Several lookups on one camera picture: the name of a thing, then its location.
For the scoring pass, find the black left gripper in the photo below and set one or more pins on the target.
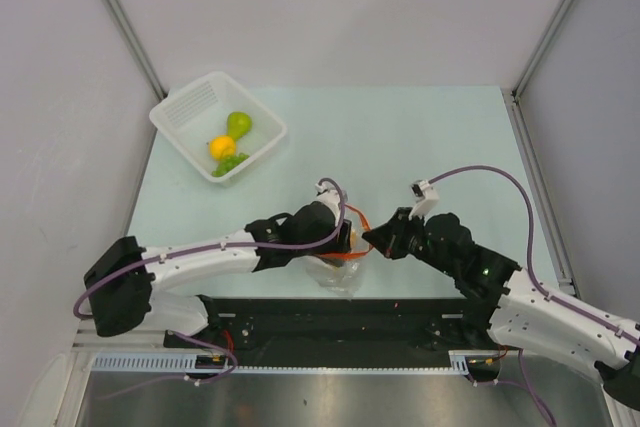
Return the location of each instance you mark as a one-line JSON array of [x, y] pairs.
[[337, 253]]

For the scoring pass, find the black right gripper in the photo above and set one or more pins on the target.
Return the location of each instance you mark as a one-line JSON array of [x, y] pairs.
[[388, 237]]

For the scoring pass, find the clear zip top bag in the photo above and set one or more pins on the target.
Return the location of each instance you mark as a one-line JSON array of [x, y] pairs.
[[342, 277]]

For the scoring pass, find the yellow fake lemon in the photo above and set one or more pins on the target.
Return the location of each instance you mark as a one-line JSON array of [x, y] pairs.
[[221, 147]]

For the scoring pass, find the light green fake pear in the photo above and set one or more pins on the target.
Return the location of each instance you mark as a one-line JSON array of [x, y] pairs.
[[238, 124]]

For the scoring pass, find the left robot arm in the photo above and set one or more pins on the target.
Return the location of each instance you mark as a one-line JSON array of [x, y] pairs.
[[130, 284]]

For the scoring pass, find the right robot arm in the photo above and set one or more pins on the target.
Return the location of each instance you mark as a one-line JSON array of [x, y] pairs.
[[511, 310]]

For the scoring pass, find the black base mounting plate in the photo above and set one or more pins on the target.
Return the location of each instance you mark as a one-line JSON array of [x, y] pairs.
[[344, 333]]

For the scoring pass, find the white plastic basket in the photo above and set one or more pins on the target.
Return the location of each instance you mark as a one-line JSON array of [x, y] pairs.
[[191, 116]]

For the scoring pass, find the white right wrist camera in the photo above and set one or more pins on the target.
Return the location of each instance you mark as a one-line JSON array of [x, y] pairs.
[[426, 198]]

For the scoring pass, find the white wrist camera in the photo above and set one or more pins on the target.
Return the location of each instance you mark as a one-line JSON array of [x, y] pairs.
[[334, 198], [426, 198]]

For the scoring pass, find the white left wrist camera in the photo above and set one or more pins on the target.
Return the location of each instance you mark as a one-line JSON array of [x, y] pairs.
[[334, 198]]

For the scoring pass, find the white slotted cable duct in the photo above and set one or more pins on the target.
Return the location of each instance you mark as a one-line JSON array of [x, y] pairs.
[[175, 363]]

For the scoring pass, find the aluminium frame rail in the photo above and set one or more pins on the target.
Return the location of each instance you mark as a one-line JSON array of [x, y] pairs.
[[144, 340]]

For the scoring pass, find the left aluminium corner post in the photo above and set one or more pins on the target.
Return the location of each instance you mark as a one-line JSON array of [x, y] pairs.
[[134, 46]]

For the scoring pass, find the aluminium corner post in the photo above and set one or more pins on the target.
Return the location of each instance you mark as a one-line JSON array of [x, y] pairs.
[[134, 46], [551, 30]]

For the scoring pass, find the right aluminium corner post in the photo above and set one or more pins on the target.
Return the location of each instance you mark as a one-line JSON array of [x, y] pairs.
[[551, 30]]

